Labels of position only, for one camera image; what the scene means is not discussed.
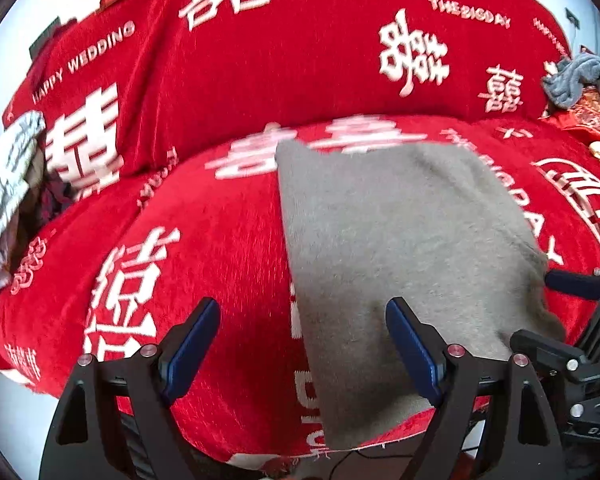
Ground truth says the red printed blanket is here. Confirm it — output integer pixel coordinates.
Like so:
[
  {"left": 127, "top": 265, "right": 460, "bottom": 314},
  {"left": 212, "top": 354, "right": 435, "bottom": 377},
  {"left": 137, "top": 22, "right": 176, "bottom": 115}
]
[{"left": 0, "top": 0, "right": 600, "bottom": 471}]

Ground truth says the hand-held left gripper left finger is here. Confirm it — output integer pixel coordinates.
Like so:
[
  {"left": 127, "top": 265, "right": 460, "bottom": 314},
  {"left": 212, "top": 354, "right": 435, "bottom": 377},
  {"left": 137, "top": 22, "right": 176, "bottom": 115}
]
[{"left": 52, "top": 296, "right": 222, "bottom": 480}]

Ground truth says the red embroidered cushion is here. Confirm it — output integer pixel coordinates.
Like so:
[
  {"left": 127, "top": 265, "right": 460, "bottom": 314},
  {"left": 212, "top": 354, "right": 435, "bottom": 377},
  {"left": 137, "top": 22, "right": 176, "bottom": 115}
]
[{"left": 547, "top": 85, "right": 600, "bottom": 181}]

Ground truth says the dark cloth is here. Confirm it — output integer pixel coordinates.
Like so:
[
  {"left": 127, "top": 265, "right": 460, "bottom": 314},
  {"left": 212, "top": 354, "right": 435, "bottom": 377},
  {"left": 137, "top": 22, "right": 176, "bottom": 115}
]
[{"left": 10, "top": 150, "right": 78, "bottom": 271}]

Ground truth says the black cable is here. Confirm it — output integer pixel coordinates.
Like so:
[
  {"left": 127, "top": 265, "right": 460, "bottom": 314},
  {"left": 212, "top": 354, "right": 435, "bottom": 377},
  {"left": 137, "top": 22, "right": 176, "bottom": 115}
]
[{"left": 327, "top": 447, "right": 476, "bottom": 480}]

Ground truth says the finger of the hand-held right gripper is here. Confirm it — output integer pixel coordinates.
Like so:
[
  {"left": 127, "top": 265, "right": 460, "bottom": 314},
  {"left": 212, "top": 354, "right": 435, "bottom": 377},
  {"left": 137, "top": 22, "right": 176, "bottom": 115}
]
[
  {"left": 544, "top": 259, "right": 600, "bottom": 306},
  {"left": 510, "top": 329, "right": 596, "bottom": 377}
]

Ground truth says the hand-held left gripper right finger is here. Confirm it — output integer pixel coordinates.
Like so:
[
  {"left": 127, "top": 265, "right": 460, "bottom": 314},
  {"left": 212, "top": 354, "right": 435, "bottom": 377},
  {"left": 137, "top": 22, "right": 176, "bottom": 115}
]
[{"left": 385, "top": 296, "right": 568, "bottom": 480}]

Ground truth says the grey knit top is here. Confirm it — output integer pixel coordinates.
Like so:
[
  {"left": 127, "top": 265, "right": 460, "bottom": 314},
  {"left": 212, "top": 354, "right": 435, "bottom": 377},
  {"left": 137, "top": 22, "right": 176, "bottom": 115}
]
[{"left": 275, "top": 139, "right": 567, "bottom": 452}]

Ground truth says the blue-grey fleece cloth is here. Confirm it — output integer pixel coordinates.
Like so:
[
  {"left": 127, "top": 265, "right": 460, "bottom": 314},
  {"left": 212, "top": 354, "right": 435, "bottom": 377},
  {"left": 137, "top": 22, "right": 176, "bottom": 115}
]
[{"left": 541, "top": 52, "right": 600, "bottom": 111}]

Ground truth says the white patterned cloth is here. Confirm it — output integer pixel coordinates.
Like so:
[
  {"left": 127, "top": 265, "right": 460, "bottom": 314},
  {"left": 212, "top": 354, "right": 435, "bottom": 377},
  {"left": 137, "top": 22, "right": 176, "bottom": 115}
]
[{"left": 0, "top": 110, "right": 48, "bottom": 295}]

